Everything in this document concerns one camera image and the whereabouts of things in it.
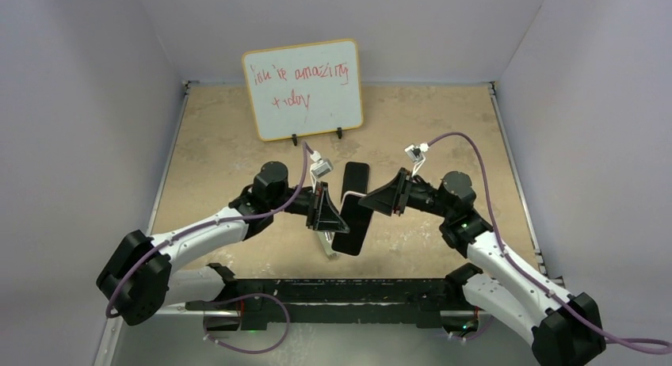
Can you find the dark smartphone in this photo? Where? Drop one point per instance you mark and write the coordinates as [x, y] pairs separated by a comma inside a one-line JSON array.
[[354, 232]]

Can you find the black phone case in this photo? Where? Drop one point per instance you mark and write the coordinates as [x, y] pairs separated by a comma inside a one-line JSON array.
[[355, 178]]

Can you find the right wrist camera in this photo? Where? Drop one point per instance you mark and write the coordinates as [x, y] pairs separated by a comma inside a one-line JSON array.
[[417, 154]]

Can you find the clear beige phone case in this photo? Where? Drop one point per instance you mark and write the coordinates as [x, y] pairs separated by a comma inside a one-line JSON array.
[[349, 194]]

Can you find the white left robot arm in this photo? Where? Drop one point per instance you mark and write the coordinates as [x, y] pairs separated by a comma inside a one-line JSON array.
[[140, 274]]

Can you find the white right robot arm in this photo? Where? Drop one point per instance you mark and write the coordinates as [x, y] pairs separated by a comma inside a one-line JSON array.
[[555, 323]]

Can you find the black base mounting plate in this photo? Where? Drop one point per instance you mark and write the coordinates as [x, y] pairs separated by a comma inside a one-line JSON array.
[[426, 303]]

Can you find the whiteboard with red writing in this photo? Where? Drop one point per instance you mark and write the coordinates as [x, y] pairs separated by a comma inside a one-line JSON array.
[[304, 89]]

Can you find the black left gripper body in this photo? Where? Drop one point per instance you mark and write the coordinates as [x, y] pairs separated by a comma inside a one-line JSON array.
[[302, 205]]

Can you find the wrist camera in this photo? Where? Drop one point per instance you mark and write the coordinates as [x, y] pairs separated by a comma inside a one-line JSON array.
[[417, 154], [319, 168]]

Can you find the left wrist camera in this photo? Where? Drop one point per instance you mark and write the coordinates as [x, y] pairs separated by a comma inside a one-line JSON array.
[[319, 168]]

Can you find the silver stapler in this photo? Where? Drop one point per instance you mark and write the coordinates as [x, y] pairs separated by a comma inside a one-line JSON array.
[[326, 239]]

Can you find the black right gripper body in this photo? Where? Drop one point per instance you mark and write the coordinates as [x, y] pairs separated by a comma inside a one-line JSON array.
[[425, 198]]

